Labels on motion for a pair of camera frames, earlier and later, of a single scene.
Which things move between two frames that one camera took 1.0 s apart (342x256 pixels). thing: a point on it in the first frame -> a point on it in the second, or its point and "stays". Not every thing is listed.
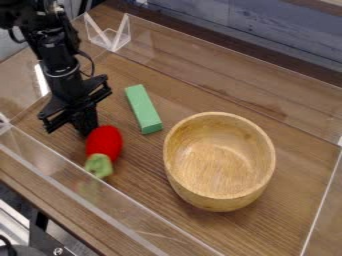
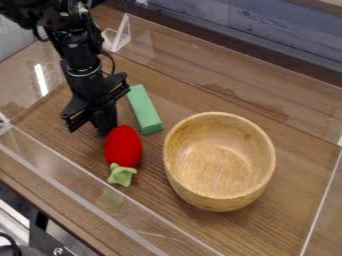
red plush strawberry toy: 103,149 -> 123,150
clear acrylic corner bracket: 108,38 stays
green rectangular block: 146,114 stays
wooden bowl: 219,160 stays
